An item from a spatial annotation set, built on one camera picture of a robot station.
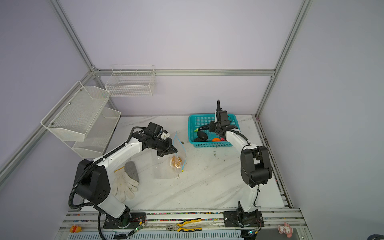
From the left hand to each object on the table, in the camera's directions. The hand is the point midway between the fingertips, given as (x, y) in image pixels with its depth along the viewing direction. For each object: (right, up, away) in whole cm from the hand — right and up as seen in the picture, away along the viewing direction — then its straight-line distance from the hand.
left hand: (176, 151), depth 82 cm
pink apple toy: (+26, +6, +4) cm, 27 cm away
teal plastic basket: (+11, +18, +29) cm, 36 cm away
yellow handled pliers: (+1, -35, -12) cm, 37 cm away
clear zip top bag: (-1, 0, +22) cm, 22 cm away
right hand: (+21, +16, +14) cm, 29 cm away
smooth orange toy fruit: (+25, +5, +19) cm, 32 cm away
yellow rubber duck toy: (-47, -35, -12) cm, 60 cm away
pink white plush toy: (+53, -35, -13) cm, 65 cm away
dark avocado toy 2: (+12, +5, +17) cm, 22 cm away
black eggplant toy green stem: (+16, +13, +25) cm, 33 cm away
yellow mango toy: (-1, -7, +2) cm, 7 cm away
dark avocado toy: (+15, +8, +21) cm, 27 cm away
